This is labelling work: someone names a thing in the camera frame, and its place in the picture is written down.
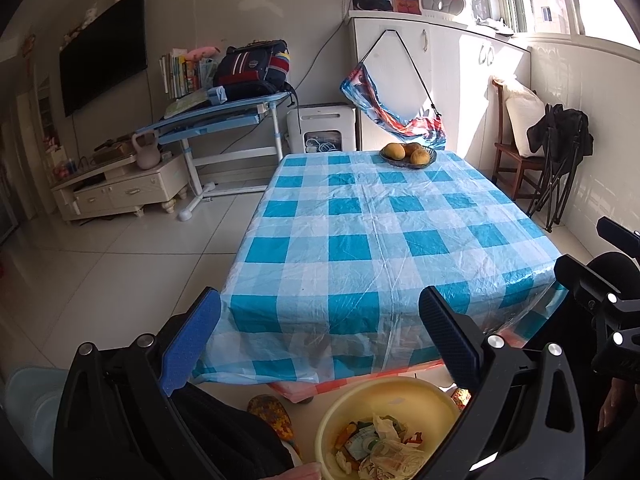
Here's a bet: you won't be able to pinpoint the white plastic bag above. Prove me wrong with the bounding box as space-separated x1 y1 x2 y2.
360 412 426 480

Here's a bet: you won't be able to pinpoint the green white milk carton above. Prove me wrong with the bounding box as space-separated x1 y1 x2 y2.
345 422 388 461

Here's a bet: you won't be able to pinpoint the pink kettlebell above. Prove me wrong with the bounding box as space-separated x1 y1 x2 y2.
131 130 162 170

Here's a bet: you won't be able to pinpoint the yellow plastic basin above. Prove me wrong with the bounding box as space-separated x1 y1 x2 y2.
316 377 463 480

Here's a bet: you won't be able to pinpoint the cream television stand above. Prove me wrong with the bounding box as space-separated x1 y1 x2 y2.
50 152 190 225

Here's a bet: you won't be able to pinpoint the light blue plastic stool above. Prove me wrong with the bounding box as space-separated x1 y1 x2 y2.
5 367 66 461

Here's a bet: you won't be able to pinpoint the colourful printed hanging bag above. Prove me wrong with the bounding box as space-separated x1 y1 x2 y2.
339 30 447 150

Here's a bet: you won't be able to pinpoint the black folding chair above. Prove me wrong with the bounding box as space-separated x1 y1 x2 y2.
526 104 595 233

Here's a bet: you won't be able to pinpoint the black flat television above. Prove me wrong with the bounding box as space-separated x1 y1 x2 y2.
59 0 149 118

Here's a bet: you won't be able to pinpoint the dark fruit bowl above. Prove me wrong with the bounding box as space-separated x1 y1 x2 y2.
379 142 438 168

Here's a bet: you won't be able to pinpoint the blue checked tablecloth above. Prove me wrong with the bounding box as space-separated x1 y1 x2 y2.
192 150 571 386

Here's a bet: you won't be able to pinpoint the brown tray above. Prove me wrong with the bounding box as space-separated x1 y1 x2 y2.
95 139 136 163

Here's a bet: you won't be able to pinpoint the dark striped backpack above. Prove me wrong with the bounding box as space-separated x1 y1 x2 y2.
214 39 292 98

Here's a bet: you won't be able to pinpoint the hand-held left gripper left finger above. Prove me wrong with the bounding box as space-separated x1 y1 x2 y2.
52 286 223 480

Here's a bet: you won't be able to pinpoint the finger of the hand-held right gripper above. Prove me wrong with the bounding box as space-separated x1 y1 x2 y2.
597 216 640 261
554 254 640 343

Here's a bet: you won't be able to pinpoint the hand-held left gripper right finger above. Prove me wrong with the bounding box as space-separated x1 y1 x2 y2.
418 285 587 480

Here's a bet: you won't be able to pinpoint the white pillow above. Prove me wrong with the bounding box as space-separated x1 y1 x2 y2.
502 80 548 157

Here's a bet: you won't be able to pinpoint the blue study desk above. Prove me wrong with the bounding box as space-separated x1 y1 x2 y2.
137 91 296 221

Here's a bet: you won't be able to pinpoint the row of books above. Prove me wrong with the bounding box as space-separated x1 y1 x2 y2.
159 49 221 101

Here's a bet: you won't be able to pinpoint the white air purifier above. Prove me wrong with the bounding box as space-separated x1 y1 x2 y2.
286 103 357 155

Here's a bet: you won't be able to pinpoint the person's black trousers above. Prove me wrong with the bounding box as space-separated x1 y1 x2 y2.
172 385 301 480

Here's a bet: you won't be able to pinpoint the brown wooden chair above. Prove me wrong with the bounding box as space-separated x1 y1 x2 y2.
491 77 546 201

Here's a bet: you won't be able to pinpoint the green picture book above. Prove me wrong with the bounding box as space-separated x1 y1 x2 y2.
165 91 211 118

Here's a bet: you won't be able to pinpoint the person's right hand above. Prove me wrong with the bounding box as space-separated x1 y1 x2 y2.
597 379 623 431

